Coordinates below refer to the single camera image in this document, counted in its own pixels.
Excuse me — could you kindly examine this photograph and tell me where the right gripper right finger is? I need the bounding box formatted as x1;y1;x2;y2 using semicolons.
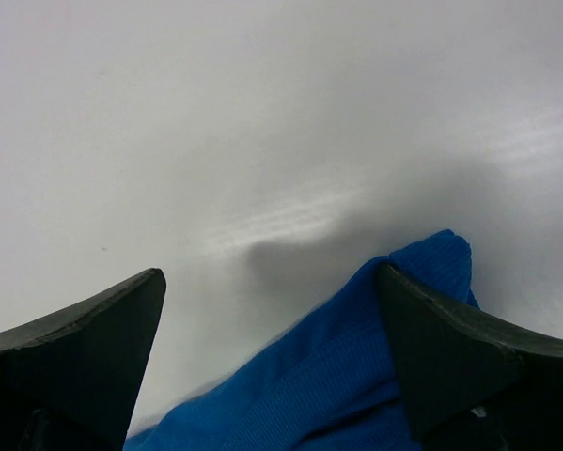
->
377;264;563;450

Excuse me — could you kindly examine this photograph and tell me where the blue tank top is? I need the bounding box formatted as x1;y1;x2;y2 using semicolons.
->
124;230;476;450

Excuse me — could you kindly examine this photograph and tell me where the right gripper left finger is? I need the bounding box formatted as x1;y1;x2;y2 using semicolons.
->
0;269;166;450

